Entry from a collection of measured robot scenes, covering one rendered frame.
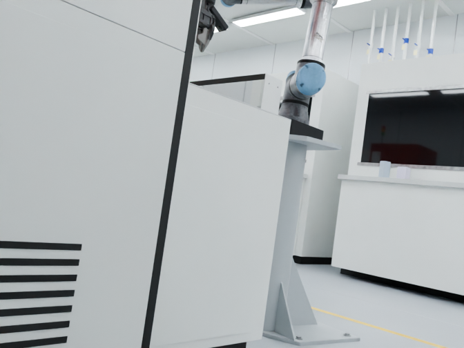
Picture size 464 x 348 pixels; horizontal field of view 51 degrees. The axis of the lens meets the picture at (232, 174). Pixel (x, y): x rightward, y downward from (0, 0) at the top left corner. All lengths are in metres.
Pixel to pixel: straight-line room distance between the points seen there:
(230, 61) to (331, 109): 2.63
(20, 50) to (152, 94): 0.27
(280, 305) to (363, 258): 2.33
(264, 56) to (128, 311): 6.14
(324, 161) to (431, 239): 1.53
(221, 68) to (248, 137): 6.05
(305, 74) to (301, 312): 1.04
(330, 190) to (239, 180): 3.78
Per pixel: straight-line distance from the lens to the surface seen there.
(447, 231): 4.05
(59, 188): 0.91
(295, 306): 2.25
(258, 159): 1.54
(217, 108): 1.41
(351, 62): 6.11
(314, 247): 5.10
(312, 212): 4.99
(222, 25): 2.08
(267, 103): 1.67
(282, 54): 6.79
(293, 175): 2.04
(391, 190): 4.25
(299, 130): 2.04
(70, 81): 0.92
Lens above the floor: 0.51
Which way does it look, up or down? 3 degrees up
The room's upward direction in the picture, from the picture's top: 8 degrees clockwise
